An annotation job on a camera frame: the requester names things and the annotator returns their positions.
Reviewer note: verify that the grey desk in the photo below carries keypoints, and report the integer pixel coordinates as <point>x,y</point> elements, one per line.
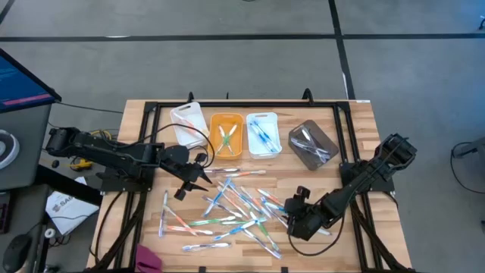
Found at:
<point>36,121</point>

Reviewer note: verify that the purple toothbrush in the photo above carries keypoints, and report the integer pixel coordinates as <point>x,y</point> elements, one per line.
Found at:
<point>307,136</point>
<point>163,216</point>
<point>325,154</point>
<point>263,245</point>
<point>280,220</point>
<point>227,170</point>
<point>297,142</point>
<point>205,246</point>
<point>325,231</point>
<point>227,210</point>

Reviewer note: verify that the orange toothbrush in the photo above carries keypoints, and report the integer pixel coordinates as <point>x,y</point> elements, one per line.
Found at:
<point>183,120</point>
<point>246,173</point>
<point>269,196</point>
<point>189,230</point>
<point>180,220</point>
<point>257,204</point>
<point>202,132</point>
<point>236,206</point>

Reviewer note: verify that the black keyboard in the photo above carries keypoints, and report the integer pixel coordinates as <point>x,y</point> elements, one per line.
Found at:
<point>4,212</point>

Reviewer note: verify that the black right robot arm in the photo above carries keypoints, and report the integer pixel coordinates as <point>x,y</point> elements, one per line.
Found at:
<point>371,170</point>

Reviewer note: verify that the black desk beam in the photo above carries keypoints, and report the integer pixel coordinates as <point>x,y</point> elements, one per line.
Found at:
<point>68,186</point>

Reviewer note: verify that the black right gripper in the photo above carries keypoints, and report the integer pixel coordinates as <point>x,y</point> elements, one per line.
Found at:
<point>305,220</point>

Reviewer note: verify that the white tape roll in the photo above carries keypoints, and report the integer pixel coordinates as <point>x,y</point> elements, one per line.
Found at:
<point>49,233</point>

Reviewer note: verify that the white printed booklet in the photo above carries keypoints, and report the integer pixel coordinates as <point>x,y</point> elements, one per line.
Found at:
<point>68,212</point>

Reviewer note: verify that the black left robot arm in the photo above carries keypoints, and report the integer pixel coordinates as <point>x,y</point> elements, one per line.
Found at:
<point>113,151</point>

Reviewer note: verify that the grey equipment base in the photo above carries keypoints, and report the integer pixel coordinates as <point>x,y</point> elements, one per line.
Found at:
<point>470,149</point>

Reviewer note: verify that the white plastic bin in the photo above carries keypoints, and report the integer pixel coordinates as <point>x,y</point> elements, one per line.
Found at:
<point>254,147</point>
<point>197,110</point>

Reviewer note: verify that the green toothbrush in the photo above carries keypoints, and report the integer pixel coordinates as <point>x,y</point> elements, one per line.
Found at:
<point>236,222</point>
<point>212,220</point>
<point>232,132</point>
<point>223,134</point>
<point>265,232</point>

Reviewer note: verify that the orange plastic bin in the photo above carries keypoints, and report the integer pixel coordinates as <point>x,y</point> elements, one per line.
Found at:
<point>214,125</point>

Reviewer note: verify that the maroon cloth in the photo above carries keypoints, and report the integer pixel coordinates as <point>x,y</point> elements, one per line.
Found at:
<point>146,261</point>

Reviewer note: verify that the black frame clamp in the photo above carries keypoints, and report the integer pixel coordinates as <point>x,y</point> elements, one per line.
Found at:
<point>190,97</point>
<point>307,96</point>

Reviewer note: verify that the grey translucent plastic bin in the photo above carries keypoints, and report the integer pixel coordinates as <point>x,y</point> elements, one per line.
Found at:
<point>329,146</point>

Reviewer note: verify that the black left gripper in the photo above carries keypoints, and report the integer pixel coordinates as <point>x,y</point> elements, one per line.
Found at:
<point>182,163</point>

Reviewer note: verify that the black computer mouse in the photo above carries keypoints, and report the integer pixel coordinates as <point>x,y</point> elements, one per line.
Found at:
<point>15,250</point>

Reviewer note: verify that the computer monitor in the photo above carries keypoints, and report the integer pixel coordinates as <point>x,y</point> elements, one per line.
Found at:
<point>19,83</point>

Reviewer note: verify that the white sticker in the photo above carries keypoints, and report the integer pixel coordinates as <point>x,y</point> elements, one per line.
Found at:
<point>362,101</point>

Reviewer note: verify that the white round device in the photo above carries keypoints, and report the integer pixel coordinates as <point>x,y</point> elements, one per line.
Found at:
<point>9,151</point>

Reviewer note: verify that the blue toothbrush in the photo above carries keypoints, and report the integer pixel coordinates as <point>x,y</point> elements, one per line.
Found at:
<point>276,208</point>
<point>271,142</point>
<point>235,230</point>
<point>254,132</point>
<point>242,195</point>
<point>216,198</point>
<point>261,136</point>

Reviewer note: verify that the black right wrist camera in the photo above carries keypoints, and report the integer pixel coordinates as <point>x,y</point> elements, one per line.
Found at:
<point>304,191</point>

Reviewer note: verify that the yellow tool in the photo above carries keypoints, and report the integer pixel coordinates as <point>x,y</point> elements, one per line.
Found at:
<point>81,165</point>

